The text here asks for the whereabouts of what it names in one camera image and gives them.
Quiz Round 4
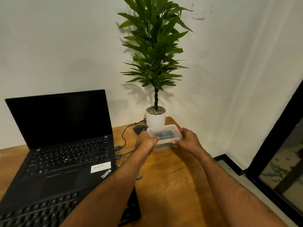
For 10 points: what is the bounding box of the black usb cable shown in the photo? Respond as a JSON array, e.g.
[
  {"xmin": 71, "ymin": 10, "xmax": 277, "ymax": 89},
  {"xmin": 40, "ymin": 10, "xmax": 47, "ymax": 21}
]
[{"xmin": 115, "ymin": 149, "xmax": 143, "ymax": 180}]

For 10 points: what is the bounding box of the person's left forearm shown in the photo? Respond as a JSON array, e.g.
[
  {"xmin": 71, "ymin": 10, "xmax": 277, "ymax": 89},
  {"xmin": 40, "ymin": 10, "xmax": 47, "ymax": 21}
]
[{"xmin": 60, "ymin": 146, "xmax": 153, "ymax": 227}]

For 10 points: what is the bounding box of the person's right forearm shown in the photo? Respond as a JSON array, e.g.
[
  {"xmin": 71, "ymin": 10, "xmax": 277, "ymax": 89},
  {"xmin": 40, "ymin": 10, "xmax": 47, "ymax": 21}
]
[{"xmin": 189, "ymin": 146, "xmax": 289, "ymax": 227}]

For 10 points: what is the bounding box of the person's right hand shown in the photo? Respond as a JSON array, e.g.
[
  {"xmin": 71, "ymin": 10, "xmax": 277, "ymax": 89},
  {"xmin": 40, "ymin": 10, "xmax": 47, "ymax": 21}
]
[{"xmin": 171, "ymin": 128, "xmax": 202, "ymax": 154}]

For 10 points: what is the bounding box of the black external keyboard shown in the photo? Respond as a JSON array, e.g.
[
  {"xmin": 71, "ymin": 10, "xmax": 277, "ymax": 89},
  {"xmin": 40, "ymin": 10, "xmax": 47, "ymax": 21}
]
[{"xmin": 0, "ymin": 187, "xmax": 142, "ymax": 227}]

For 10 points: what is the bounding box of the black mouse cable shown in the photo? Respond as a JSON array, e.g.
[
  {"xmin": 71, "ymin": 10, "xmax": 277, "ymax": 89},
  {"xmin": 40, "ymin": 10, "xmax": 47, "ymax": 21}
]
[{"xmin": 114, "ymin": 118, "xmax": 147, "ymax": 151}]

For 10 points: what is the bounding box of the white plant pot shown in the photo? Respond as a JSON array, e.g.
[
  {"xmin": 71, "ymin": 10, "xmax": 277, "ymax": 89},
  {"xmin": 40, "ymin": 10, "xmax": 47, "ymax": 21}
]
[{"xmin": 146, "ymin": 106, "xmax": 166, "ymax": 128}]

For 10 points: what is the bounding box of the black framed glass door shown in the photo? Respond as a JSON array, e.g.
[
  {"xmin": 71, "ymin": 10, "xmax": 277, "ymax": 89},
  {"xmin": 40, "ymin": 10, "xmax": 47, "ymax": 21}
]
[{"xmin": 244, "ymin": 79, "xmax": 303, "ymax": 227}]

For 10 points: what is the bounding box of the black baseboard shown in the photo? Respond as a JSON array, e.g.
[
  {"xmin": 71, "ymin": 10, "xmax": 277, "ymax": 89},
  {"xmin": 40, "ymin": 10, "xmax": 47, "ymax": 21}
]
[{"xmin": 213, "ymin": 154, "xmax": 247, "ymax": 176}]

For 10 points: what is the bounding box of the black computer mouse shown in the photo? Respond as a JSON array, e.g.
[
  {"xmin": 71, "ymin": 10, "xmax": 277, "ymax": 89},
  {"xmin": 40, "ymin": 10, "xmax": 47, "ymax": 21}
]
[{"xmin": 133, "ymin": 125, "xmax": 148, "ymax": 135}]

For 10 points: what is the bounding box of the black device in container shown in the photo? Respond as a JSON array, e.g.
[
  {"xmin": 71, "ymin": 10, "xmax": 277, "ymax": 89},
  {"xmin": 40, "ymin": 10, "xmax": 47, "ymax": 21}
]
[{"xmin": 154, "ymin": 130, "xmax": 175, "ymax": 139}]

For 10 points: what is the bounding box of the person's left hand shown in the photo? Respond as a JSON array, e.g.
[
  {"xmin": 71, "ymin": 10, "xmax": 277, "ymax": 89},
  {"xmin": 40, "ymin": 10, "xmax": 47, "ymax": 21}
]
[{"xmin": 135, "ymin": 131, "xmax": 160, "ymax": 153}]

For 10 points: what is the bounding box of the green artificial plant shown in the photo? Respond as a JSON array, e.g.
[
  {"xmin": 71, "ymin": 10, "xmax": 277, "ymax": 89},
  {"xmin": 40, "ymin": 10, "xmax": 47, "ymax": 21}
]
[{"xmin": 117, "ymin": 0, "xmax": 193, "ymax": 111}]

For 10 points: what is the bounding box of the black laptop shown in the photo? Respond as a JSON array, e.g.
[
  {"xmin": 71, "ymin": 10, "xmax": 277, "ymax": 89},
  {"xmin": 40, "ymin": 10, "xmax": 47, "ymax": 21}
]
[{"xmin": 0, "ymin": 89, "xmax": 117, "ymax": 212}]

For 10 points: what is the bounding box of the clear plastic container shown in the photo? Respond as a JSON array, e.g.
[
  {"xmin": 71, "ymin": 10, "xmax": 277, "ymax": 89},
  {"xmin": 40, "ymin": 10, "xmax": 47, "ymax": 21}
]
[{"xmin": 146, "ymin": 124, "xmax": 183, "ymax": 151}]

